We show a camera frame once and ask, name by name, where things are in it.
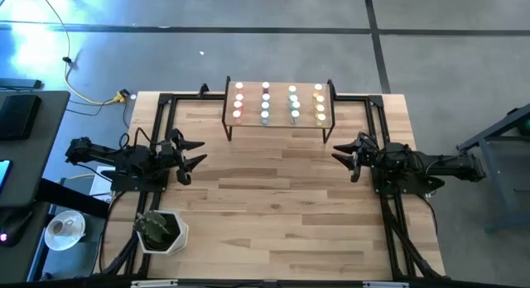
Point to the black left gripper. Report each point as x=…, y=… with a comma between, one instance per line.
x=172, y=155

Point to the pink medicine bottle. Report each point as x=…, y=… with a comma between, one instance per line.
x=239, y=85
x=237, y=114
x=239, y=96
x=238, y=104

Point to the dark grey desk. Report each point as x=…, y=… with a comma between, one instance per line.
x=37, y=164

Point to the yellow medicine bottle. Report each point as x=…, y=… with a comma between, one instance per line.
x=318, y=87
x=320, y=98
x=321, y=117
x=320, y=108

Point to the green succulent plant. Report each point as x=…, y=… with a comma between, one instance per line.
x=151, y=228

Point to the white hexagonal planter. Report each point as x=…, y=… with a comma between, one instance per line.
x=179, y=238

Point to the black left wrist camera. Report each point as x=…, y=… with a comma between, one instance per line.
x=176, y=135

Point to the grey metal table frame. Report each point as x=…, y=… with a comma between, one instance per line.
x=488, y=164

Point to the phone with lit screen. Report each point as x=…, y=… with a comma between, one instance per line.
x=3, y=174

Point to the wooden shelf with black legs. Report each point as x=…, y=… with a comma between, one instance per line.
x=252, y=114

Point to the black computer mouse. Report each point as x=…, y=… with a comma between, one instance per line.
x=12, y=230

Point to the silver metal bracket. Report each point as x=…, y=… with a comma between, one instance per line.
x=385, y=284
x=154, y=283

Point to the teal medicine bottle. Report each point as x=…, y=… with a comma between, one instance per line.
x=294, y=113
x=293, y=97
x=295, y=104
x=292, y=88

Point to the white paper sheet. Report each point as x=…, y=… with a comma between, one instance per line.
x=97, y=188

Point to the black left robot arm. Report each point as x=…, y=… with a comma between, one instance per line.
x=124, y=157

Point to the black flat box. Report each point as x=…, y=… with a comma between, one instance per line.
x=18, y=116

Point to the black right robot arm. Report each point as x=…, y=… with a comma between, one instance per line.
x=435, y=164

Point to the white cup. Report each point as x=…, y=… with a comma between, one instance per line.
x=57, y=227

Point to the blue medicine bottle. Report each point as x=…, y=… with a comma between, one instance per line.
x=266, y=96
x=264, y=114
x=265, y=105

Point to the black aluminium table frame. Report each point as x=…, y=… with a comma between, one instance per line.
x=190, y=96

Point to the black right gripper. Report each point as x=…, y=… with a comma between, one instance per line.
x=367, y=155

